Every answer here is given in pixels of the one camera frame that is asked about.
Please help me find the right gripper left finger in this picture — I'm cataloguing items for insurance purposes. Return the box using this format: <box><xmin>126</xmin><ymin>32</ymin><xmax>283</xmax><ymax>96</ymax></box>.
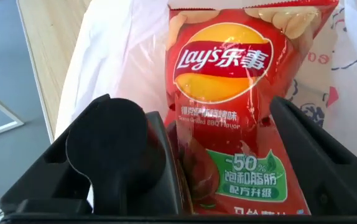
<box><xmin>0</xmin><ymin>93</ymin><xmax>186</xmax><ymax>216</ymax></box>

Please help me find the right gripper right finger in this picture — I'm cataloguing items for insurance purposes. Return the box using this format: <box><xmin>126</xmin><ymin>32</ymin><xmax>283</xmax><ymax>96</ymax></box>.
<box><xmin>269</xmin><ymin>95</ymin><xmax>357</xmax><ymax>216</ymax></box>

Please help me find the red chips bag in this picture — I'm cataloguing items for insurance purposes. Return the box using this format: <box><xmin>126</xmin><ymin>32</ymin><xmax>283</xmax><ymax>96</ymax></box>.
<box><xmin>164</xmin><ymin>0</ymin><xmax>340</xmax><ymax>216</ymax></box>

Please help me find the white plastic shopping bag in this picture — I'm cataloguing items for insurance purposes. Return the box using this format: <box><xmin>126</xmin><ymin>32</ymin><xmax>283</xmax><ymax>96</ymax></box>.
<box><xmin>55</xmin><ymin>0</ymin><xmax>357</xmax><ymax>174</ymax></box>

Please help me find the wooden counter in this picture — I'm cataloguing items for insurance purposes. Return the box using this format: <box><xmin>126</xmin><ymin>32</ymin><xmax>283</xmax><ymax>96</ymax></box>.
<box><xmin>16</xmin><ymin>0</ymin><xmax>357</xmax><ymax>144</ymax></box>

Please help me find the white metal frame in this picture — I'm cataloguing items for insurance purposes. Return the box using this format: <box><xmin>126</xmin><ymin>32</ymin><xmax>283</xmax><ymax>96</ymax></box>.
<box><xmin>0</xmin><ymin>85</ymin><xmax>26</xmax><ymax>141</ymax></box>

